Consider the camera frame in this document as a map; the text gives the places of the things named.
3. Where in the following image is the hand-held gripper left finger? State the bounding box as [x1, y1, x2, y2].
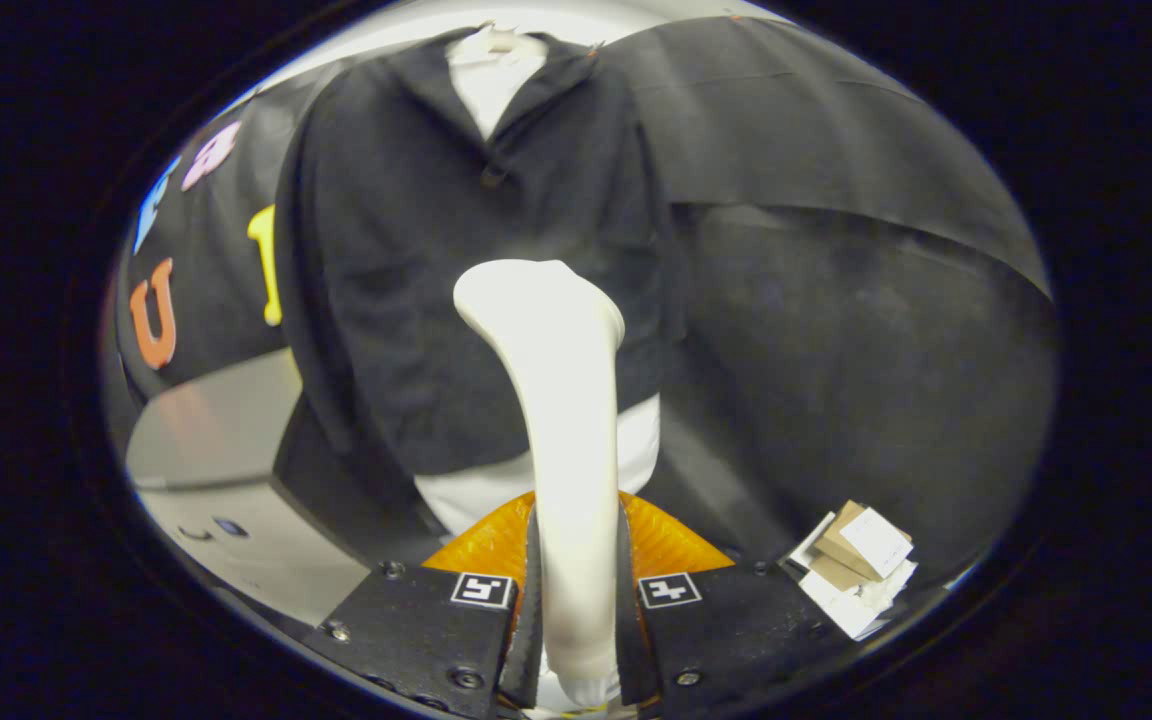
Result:
[321, 490, 543, 719]

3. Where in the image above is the white mannequin torso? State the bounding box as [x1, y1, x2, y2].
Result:
[414, 40, 662, 538]

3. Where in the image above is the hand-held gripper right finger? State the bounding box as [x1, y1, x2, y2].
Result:
[618, 490, 837, 711]

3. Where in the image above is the black backdrop cloth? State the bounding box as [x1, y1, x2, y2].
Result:
[116, 15, 1057, 591]

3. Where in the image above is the white clothes hanger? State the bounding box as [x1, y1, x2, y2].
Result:
[446, 22, 549, 67]

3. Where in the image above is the white garment steamer head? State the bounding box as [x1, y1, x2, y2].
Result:
[453, 259, 627, 706]

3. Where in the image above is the grey cabinet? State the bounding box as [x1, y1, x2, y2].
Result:
[126, 348, 437, 626]

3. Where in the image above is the black suit jacket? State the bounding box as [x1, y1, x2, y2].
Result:
[274, 25, 687, 481]

